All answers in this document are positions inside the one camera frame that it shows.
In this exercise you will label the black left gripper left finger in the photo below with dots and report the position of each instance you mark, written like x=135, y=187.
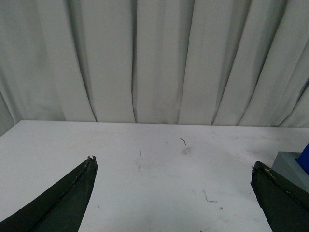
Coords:
x=60, y=208

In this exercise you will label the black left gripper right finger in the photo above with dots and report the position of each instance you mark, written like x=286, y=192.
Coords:
x=285, y=205

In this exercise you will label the blue part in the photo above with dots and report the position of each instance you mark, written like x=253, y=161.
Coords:
x=303, y=159

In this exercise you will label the gray base block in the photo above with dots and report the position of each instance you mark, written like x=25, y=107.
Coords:
x=286, y=165

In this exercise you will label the white pleated curtain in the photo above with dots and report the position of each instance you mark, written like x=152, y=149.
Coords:
x=200, y=62

